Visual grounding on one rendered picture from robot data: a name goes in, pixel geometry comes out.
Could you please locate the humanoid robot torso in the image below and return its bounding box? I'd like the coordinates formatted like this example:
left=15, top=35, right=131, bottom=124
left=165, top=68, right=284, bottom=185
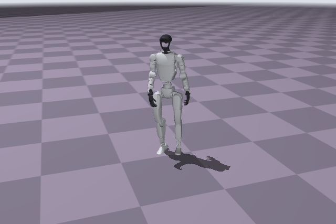
left=156, top=51, right=177, bottom=99

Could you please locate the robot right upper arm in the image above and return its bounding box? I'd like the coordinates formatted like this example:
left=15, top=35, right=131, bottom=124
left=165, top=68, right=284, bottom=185
left=150, top=54, right=157, bottom=78

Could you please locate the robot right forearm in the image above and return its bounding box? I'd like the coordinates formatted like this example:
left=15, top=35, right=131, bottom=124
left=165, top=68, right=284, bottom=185
left=147, top=73, right=154, bottom=94

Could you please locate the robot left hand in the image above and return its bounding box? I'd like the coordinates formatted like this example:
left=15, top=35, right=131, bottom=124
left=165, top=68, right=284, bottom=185
left=184, top=91, right=190, bottom=105

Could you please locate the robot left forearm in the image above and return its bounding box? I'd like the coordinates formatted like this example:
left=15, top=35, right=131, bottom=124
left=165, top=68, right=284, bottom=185
left=182, top=73, right=190, bottom=93

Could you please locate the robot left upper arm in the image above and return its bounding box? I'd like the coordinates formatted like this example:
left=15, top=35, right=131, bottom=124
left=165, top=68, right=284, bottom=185
left=174, top=54, right=186, bottom=79

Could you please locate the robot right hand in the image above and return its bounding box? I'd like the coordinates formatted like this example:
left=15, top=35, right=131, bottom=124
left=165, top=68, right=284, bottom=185
left=148, top=89, right=157, bottom=107

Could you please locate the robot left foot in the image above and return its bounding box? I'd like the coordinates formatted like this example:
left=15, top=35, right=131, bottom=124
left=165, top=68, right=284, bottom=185
left=174, top=146, right=182, bottom=155

